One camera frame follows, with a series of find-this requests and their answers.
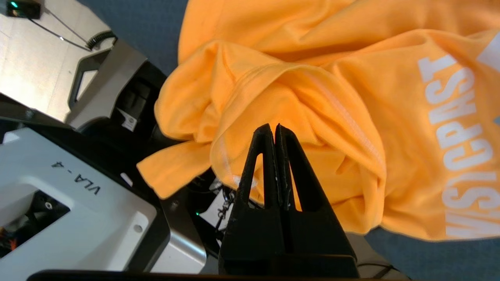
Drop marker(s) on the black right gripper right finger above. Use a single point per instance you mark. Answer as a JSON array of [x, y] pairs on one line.
[[312, 234]]

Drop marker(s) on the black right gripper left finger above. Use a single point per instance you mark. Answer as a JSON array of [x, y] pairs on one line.
[[254, 234]]

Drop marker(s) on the yellow t-shirt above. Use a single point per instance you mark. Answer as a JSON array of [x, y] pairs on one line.
[[332, 117]]

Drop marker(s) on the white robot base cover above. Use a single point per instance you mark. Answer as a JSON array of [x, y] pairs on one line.
[[78, 218]]

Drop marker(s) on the silver and black robot torso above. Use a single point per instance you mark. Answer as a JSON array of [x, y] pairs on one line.
[[113, 78]]

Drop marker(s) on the dark blue bed sheet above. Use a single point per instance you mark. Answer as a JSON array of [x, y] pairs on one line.
[[148, 27]]

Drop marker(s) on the grey box with green light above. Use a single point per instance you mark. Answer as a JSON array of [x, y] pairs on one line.
[[23, 8]]

